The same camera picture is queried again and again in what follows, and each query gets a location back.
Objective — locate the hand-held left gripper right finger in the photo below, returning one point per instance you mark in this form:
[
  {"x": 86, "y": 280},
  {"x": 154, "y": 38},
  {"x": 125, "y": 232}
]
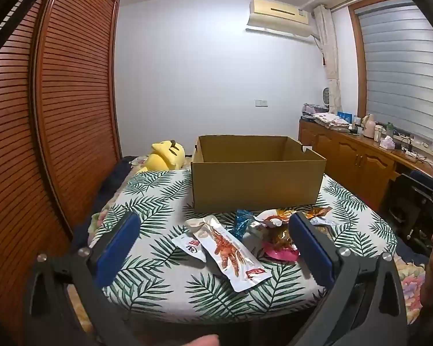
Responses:
[{"x": 310, "y": 252}]

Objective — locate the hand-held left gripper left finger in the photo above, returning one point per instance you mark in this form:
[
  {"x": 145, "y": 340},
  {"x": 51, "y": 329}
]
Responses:
[{"x": 119, "y": 250}]

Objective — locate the pink snack packet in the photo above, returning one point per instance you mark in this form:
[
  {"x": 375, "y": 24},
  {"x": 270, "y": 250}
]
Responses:
[{"x": 279, "y": 255}]

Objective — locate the yellow brown snack packet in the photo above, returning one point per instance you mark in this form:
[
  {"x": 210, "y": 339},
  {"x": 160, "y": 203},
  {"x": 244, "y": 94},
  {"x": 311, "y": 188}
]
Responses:
[{"x": 279, "y": 238}]

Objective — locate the white silver snack packet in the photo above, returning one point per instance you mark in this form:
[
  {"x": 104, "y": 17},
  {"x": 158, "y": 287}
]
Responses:
[{"x": 324, "y": 221}]

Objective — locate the golden brown snack packet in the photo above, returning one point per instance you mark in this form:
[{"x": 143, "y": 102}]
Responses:
[{"x": 319, "y": 212}]

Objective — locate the orange and white snack packet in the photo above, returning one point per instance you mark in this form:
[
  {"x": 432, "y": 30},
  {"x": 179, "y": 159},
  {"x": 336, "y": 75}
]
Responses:
[{"x": 272, "y": 218}]

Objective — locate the small white snack packet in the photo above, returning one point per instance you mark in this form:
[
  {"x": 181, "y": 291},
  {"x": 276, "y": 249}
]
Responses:
[{"x": 191, "y": 247}]

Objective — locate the blue snack packet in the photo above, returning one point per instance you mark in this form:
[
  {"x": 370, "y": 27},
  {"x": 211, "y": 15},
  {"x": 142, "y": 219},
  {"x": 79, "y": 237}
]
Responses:
[{"x": 242, "y": 221}]

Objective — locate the long white chicken foot packet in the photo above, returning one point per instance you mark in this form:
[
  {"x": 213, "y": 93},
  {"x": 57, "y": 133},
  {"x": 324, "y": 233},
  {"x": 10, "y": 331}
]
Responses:
[{"x": 231, "y": 256}]

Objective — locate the brown cardboard box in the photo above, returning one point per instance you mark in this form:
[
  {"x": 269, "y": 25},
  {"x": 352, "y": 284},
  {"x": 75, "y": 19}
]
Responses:
[{"x": 256, "y": 183}]

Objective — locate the person's left hand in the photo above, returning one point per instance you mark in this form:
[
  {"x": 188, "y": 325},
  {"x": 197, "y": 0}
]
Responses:
[{"x": 204, "y": 341}]

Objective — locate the green leaf print cloth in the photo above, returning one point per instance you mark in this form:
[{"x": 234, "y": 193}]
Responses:
[{"x": 155, "y": 259}]

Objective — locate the navy blanket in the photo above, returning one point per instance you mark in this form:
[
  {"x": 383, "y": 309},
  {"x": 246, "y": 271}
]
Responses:
[{"x": 112, "y": 183}]

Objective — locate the wooden side cabinet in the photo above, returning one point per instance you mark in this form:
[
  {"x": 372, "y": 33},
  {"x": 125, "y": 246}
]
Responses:
[{"x": 361, "y": 165}]

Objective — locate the yellow plush toy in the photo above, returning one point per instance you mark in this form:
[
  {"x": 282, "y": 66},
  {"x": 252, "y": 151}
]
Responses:
[{"x": 162, "y": 156}]

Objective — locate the floral bed sheet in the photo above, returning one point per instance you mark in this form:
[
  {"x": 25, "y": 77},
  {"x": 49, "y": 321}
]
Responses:
[{"x": 411, "y": 288}]

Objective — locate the black office chair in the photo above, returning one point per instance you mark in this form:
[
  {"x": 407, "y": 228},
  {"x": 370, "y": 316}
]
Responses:
[{"x": 415, "y": 194}]

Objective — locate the folded floral cloth stack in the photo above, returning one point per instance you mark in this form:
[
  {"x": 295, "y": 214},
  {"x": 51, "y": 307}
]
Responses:
[{"x": 330, "y": 120}]

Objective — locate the pink tissue pack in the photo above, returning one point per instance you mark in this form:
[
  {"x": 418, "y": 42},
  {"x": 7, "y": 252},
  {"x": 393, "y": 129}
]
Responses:
[{"x": 386, "y": 142}]

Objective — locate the white tumbler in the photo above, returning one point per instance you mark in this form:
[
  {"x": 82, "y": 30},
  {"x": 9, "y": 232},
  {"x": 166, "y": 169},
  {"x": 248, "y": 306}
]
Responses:
[{"x": 377, "y": 132}]

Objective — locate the wide brown louvered wardrobe door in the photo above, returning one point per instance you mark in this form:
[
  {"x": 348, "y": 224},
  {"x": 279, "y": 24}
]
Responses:
[{"x": 7, "y": 169}]

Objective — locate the white power strip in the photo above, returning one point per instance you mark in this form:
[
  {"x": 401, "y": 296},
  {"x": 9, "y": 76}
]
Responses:
[{"x": 409, "y": 155}]

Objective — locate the blue box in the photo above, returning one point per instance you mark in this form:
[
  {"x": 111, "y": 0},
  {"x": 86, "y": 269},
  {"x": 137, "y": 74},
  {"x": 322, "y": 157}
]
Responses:
[{"x": 344, "y": 116}]

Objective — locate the purple cloth bundle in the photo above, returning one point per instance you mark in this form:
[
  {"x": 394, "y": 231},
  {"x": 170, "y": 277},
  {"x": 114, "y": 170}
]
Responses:
[{"x": 314, "y": 109}]

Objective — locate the green bottle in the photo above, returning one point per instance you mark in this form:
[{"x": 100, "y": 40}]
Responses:
[{"x": 389, "y": 129}]

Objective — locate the small white fan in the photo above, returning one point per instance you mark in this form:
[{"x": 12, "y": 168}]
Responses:
[{"x": 326, "y": 97}]

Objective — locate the narrow brown louvered wardrobe door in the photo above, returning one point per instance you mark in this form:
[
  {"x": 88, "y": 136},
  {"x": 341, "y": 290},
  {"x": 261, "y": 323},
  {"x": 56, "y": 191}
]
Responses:
[{"x": 75, "y": 97}]

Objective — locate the beige patterned curtain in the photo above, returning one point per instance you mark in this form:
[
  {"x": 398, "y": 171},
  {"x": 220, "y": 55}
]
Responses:
[{"x": 332, "y": 61}]

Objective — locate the grey window blind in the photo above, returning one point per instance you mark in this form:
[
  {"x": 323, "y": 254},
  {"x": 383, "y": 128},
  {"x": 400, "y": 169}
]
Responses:
[{"x": 400, "y": 72}]

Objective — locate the white light switch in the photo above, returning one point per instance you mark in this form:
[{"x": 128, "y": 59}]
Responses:
[{"x": 261, "y": 102}]

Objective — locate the wooden window frame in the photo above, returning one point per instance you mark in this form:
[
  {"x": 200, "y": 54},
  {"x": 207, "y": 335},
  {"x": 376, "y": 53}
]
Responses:
[{"x": 357, "y": 61}]

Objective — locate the wall air conditioner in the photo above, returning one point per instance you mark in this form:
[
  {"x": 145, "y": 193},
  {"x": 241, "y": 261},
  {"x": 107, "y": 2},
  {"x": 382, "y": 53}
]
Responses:
[{"x": 278, "y": 14}]

